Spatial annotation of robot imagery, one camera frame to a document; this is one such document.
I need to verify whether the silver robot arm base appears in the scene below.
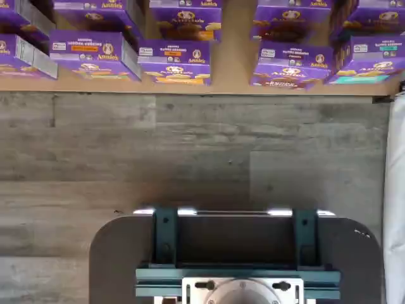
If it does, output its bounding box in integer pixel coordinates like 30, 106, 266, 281
201, 278, 283, 304

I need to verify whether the purple Annie's box orange label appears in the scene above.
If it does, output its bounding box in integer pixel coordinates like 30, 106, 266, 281
137, 39, 212, 87

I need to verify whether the purple Annie's box maroon panel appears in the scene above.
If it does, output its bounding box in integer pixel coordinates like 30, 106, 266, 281
249, 40, 335, 92

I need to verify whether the purple Annie's box orange panel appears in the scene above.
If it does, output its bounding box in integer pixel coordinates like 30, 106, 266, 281
149, 0, 223, 42

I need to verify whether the purple Annie's hidden veggies box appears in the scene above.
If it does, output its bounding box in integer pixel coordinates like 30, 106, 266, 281
49, 29, 142, 82

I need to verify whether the purple Annie's box brown panel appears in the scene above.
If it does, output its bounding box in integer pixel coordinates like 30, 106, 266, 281
53, 0, 142, 44
0, 0, 51, 53
252, 0, 332, 45
330, 0, 405, 44

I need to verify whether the purple Annie's box teal label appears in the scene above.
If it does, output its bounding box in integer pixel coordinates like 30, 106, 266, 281
324, 34, 405, 86

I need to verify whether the purple Annie's box grey side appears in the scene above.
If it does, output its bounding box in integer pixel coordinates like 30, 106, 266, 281
0, 33, 59, 80

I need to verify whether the dark rounded base platform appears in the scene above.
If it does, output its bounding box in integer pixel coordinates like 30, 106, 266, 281
89, 207, 384, 304

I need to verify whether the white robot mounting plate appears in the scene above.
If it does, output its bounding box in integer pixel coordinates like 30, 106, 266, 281
181, 276, 305, 304

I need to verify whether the white plastic sheet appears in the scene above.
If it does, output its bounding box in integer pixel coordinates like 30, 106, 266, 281
383, 91, 405, 304

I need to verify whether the teal metal frame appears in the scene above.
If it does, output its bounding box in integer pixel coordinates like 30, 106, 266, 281
135, 206, 342, 301

